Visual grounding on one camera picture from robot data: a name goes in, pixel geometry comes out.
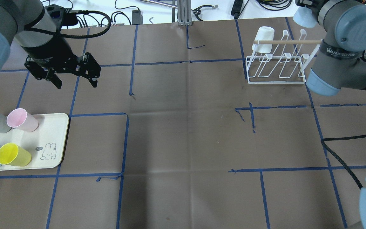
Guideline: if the white wire cup rack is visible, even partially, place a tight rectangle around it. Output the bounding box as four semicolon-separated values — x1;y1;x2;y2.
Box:
246;29;321;85

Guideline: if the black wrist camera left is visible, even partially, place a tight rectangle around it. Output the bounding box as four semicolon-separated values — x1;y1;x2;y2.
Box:
44;4;78;28

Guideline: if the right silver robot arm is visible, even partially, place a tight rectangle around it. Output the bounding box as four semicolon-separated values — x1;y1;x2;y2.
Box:
294;0;366;229

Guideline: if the cream plastic tray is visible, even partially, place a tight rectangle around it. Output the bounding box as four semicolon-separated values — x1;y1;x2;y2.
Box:
0;113;69;171

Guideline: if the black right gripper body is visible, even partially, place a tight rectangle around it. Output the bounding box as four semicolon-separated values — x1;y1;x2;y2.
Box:
295;0;322;10

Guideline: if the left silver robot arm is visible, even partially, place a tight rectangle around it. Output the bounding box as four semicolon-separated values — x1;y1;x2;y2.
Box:
0;0;110;89

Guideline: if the metal reacher grabber pole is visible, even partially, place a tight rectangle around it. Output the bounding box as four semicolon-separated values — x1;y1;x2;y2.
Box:
141;0;218;15

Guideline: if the aluminium frame post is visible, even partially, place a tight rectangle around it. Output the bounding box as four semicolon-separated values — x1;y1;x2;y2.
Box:
177;0;192;26

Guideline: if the black power adapter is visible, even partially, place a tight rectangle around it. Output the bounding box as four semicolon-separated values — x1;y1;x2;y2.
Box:
131;9;143;25

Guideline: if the yellow plastic cup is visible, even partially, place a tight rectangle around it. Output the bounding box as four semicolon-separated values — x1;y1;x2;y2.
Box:
0;142;32;167

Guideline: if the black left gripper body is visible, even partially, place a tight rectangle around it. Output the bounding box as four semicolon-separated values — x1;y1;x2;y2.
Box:
21;32;101;81

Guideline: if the white plastic cup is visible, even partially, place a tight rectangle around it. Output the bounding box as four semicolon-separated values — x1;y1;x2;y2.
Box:
252;26;275;54

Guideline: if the pink plastic cup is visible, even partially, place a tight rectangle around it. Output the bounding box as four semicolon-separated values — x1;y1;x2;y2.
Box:
6;108;39;132

